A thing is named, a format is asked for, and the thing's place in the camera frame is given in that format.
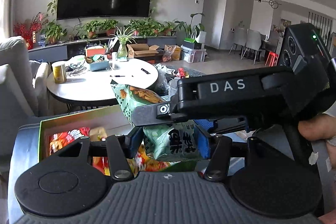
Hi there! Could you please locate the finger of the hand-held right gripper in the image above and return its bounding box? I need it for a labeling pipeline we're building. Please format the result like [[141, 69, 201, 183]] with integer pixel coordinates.
[[195, 117, 248, 135], [132, 102, 174, 127]]

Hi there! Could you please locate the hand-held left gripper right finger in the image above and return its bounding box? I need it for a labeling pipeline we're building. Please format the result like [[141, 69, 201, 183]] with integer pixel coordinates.
[[196, 126, 289, 182]]

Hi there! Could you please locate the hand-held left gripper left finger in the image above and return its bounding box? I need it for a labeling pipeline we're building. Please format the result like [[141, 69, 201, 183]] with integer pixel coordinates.
[[52, 127, 144, 182]]

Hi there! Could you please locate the green snack packet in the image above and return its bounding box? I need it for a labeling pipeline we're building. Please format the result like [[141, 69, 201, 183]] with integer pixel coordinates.
[[110, 80, 211, 162]]

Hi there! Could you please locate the green cardboard box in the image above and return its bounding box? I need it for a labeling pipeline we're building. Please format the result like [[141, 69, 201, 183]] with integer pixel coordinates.
[[38, 105, 133, 163]]

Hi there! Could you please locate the person's right hand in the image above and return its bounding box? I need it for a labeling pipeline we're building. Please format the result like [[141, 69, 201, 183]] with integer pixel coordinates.
[[298, 113, 336, 147]]

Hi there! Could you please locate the clear plastic bag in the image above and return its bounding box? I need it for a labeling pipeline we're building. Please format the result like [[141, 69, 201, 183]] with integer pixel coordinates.
[[153, 63, 175, 95]]

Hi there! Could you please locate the white round table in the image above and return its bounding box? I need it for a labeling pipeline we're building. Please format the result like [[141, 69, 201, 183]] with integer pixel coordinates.
[[47, 57, 159, 109]]

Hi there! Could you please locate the red stool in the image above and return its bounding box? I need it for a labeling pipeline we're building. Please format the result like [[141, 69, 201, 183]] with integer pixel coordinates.
[[265, 52, 279, 67]]

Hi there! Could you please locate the grey dining chair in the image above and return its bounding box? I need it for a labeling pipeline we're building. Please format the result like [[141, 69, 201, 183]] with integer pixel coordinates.
[[241, 29, 263, 64], [229, 27, 249, 59]]

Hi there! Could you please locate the clear plastic storage box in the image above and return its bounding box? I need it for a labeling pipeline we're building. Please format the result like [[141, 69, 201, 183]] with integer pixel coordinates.
[[181, 48, 207, 63]]

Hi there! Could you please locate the open cardboard box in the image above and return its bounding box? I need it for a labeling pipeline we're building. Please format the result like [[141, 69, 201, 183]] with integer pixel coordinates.
[[127, 43, 159, 58]]

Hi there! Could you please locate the green black box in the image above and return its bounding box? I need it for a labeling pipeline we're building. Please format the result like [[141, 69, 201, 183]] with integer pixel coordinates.
[[183, 37, 203, 50]]

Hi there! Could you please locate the teal plastic basket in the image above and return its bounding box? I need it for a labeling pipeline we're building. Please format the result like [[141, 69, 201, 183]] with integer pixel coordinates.
[[84, 54, 111, 71]]

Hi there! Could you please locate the large plant in white pot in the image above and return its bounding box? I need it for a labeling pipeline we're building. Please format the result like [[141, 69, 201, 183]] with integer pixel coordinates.
[[174, 13, 207, 43]]

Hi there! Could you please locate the spider plant in glass vase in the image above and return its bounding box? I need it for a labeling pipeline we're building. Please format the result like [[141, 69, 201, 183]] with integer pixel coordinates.
[[110, 27, 135, 59]]

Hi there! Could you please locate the orange box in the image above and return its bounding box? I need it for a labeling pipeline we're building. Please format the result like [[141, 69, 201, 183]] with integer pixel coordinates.
[[85, 46, 107, 57]]

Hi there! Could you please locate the potted green plant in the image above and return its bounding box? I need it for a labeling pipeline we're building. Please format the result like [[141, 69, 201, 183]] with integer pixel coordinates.
[[127, 18, 146, 36], [163, 20, 177, 36], [101, 19, 119, 37], [146, 18, 165, 35], [83, 20, 102, 39], [41, 20, 68, 45]]

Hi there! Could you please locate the yellow can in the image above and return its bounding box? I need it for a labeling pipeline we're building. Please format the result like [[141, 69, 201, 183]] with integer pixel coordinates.
[[52, 61, 68, 84]]

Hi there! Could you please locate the blue striped tablecloth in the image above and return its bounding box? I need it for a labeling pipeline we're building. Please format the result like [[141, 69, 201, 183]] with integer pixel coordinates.
[[7, 119, 336, 214]]

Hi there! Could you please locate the grey television cabinet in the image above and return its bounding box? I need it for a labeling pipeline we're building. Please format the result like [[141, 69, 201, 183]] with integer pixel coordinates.
[[28, 35, 178, 62]]

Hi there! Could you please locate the grey armchair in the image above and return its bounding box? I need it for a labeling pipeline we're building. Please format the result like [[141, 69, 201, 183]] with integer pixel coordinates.
[[0, 35, 51, 175]]

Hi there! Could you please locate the red flower decoration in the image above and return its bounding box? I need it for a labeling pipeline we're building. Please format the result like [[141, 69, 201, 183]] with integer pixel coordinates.
[[13, 12, 46, 50]]

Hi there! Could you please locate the framed wall picture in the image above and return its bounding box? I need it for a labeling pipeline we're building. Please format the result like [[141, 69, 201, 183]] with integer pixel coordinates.
[[279, 18, 292, 31]]

